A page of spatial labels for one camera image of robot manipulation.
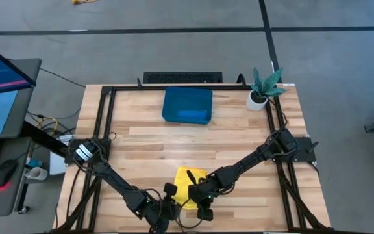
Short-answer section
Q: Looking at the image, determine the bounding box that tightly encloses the blue microfiber towel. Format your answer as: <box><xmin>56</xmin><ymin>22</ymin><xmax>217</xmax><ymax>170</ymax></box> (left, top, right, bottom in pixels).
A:
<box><xmin>176</xmin><ymin>109</ymin><xmax>208</xmax><ymax>121</ymax></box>

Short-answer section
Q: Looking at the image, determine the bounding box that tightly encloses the blue plastic basket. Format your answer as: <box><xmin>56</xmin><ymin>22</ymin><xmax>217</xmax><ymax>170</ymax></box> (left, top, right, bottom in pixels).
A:
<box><xmin>161</xmin><ymin>86</ymin><xmax>214</xmax><ymax>125</ymax></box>

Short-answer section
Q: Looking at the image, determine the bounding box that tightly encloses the white mug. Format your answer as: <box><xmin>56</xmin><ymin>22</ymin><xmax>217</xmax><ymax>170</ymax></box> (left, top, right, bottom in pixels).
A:
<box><xmin>23</xmin><ymin>166</ymin><xmax>49</xmax><ymax>181</ymax></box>

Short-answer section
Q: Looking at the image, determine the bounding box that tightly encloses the yellow looped cable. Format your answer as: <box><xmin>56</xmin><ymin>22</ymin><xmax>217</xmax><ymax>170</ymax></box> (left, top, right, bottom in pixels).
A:
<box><xmin>36</xmin><ymin>116</ymin><xmax>60</xmax><ymax>136</ymax></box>

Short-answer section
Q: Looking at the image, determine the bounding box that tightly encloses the black floor cable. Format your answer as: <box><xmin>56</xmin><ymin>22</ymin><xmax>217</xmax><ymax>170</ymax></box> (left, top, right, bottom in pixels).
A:
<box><xmin>39</xmin><ymin>67</ymin><xmax>86</xmax><ymax>88</ymax></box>

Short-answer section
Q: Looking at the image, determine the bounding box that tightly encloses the teal plastic object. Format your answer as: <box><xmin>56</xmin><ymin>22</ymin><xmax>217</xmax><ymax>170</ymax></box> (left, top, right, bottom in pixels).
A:
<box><xmin>26</xmin><ymin>157</ymin><xmax>44</xmax><ymax>168</ymax></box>

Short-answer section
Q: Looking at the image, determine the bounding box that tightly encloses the black floor vent grille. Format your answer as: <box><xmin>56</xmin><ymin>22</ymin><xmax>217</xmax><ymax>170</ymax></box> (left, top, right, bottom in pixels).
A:
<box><xmin>142</xmin><ymin>71</ymin><xmax>223</xmax><ymax>85</ymax></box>

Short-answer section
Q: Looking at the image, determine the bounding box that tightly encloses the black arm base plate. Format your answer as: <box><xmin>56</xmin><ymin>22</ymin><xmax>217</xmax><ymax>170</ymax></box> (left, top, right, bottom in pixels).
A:
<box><xmin>269</xmin><ymin>136</ymin><xmax>318</xmax><ymax>164</ymax></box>
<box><xmin>64</xmin><ymin>138</ymin><xmax>112</xmax><ymax>164</ymax></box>

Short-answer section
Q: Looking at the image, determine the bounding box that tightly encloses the black computer mouse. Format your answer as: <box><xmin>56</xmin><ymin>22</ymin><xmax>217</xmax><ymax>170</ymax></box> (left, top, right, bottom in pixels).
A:
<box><xmin>0</xmin><ymin>159</ymin><xmax>16</xmax><ymax>190</ymax></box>

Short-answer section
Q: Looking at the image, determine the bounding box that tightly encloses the white box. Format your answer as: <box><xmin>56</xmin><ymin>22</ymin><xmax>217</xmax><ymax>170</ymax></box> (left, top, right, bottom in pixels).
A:
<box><xmin>49</xmin><ymin>135</ymin><xmax>74</xmax><ymax>176</ymax></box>

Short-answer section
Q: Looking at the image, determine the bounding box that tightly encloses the yellow microfiber towel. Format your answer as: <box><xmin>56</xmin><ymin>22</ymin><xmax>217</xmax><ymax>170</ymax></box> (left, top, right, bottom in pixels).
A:
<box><xmin>173</xmin><ymin>166</ymin><xmax>209</xmax><ymax>211</ymax></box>

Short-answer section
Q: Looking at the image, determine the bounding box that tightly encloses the black left camera cable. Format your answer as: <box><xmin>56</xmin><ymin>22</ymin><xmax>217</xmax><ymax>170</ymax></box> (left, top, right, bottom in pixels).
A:
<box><xmin>140</xmin><ymin>187</ymin><xmax>165</xmax><ymax>212</ymax></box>

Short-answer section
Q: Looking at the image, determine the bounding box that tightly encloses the black right camera cable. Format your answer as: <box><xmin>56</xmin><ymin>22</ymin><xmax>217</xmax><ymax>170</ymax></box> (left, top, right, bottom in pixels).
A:
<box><xmin>177</xmin><ymin>207</ymin><xmax>207</xmax><ymax>230</ymax></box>

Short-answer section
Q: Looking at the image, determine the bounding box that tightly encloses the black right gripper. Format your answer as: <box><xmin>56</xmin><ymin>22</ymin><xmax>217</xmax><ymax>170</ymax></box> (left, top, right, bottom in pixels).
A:
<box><xmin>186</xmin><ymin>169</ymin><xmax>219</xmax><ymax>209</ymax></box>

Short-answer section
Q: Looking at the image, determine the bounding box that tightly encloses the black camera cable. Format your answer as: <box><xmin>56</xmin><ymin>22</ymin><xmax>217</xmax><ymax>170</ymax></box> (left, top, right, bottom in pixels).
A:
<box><xmin>177</xmin><ymin>207</ymin><xmax>207</xmax><ymax>230</ymax></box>
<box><xmin>140</xmin><ymin>187</ymin><xmax>165</xmax><ymax>212</ymax></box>

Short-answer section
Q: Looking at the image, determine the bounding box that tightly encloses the black aluminium table frame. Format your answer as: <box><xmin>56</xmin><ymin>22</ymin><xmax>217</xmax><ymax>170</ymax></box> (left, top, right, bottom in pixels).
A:
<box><xmin>49</xmin><ymin>83</ymin><xmax>334</xmax><ymax>234</ymax></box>

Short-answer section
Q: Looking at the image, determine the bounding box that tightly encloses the black support beam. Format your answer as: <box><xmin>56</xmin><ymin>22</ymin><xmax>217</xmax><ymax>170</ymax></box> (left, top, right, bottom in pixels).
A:
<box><xmin>20</xmin><ymin>120</ymin><xmax>74</xmax><ymax>159</ymax></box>

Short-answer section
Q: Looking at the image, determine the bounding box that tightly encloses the grey computer cart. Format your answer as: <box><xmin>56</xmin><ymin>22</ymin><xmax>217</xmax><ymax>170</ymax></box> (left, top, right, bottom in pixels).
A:
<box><xmin>0</xmin><ymin>57</ymin><xmax>42</xmax><ymax>218</ymax></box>

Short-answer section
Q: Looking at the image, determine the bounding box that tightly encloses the green plant in white pot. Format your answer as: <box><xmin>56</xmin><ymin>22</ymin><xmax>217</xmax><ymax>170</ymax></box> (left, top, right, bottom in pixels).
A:
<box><xmin>245</xmin><ymin>66</ymin><xmax>290</xmax><ymax>112</ymax></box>

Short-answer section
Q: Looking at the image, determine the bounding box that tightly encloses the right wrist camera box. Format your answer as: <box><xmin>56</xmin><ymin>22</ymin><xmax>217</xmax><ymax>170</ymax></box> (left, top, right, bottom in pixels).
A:
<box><xmin>197</xmin><ymin>207</ymin><xmax>214</xmax><ymax>222</ymax></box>

